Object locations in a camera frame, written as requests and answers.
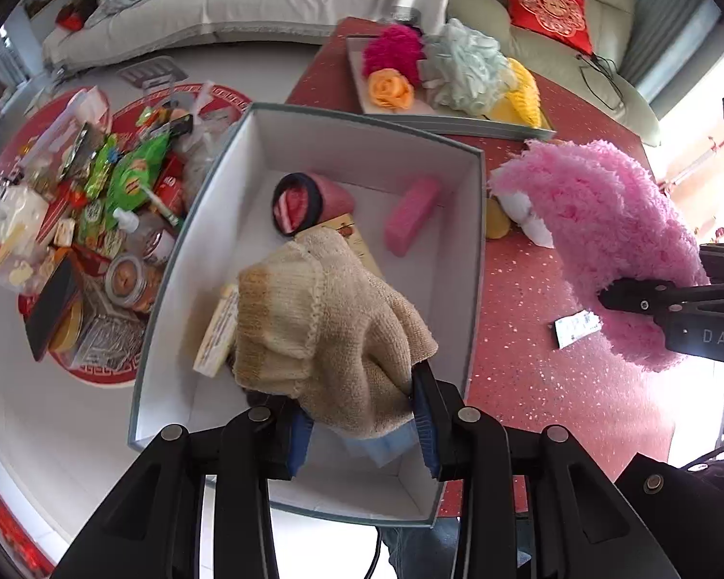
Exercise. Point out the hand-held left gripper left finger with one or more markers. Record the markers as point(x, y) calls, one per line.
point(298, 440)

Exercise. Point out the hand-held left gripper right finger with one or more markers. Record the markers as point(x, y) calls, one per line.
point(425, 422)

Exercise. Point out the light blue fluffy pouf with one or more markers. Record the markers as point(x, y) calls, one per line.
point(380, 449)

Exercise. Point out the pink fluffy yarn bundle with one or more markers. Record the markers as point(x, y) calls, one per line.
point(603, 223)

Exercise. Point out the beige knitted glove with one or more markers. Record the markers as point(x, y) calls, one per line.
point(338, 338)

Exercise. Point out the yellow cartoon sock package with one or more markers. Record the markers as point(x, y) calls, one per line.
point(353, 235)

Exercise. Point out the grey-green storage box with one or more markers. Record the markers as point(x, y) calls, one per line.
point(452, 211)

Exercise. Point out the pink sponge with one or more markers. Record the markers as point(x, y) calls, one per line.
point(410, 217)

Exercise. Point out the pink sock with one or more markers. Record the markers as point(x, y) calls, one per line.
point(332, 199)

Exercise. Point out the white paper tag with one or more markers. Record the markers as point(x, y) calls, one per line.
point(579, 329)

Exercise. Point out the white mesh bundle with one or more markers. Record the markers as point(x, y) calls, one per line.
point(528, 220)

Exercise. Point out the mustard round pouch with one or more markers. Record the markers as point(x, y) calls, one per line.
point(496, 223)

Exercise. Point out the yellow crochet cloth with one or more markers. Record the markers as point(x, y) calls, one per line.
point(522, 99)

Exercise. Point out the pale green armchair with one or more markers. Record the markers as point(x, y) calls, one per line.
point(543, 48)

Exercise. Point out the light green bath pouf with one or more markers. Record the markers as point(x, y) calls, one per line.
point(467, 66)

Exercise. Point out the red patterned cushion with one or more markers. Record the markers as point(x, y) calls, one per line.
point(549, 6)

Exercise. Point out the pile of snack packets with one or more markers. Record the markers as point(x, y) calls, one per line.
point(133, 175)

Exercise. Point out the orange fabric rose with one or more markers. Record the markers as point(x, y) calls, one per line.
point(389, 90)

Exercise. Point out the magenta yarn pompom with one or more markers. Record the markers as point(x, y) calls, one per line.
point(392, 51)

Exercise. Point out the pile of snacks and jars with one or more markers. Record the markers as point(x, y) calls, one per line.
point(223, 99)

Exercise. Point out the grey slatted tray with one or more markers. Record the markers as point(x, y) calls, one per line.
point(151, 72)

